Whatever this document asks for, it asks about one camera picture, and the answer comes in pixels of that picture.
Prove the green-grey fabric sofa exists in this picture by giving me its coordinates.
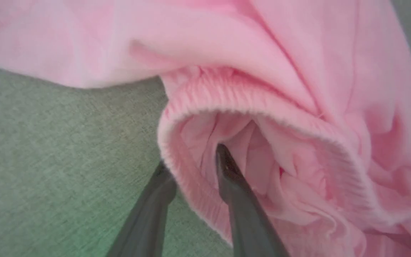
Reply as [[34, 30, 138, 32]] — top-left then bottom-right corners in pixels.
[[0, 0, 411, 257]]

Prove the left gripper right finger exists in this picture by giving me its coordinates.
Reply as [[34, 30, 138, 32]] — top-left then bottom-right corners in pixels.
[[215, 143, 291, 257]]

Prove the pink sweatshirt garment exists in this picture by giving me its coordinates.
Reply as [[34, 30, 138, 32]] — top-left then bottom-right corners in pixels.
[[0, 0, 411, 257]]

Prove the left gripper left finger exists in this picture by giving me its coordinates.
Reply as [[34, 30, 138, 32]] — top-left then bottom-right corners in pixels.
[[106, 161, 177, 257]]

